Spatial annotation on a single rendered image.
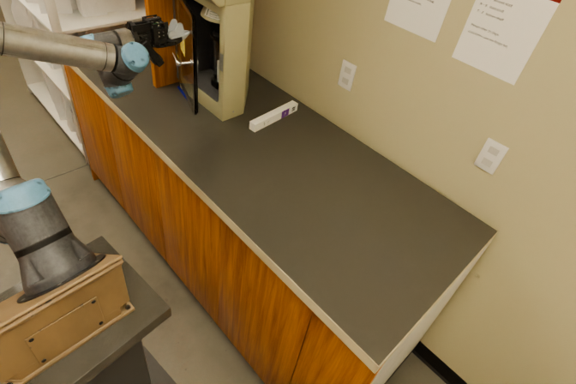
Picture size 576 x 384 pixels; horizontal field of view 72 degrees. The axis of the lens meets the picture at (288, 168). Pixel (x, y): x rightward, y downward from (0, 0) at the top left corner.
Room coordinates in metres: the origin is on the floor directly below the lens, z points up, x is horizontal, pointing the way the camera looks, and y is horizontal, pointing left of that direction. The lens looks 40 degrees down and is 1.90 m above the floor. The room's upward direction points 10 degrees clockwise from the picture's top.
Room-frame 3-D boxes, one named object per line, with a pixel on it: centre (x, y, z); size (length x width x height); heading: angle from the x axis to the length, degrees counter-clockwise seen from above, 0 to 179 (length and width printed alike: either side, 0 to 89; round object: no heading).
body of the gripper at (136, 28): (1.20, 0.51, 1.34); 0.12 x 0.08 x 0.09; 140
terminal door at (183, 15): (1.41, 0.47, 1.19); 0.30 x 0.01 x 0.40; 30
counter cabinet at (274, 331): (1.39, 0.25, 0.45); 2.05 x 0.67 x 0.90; 50
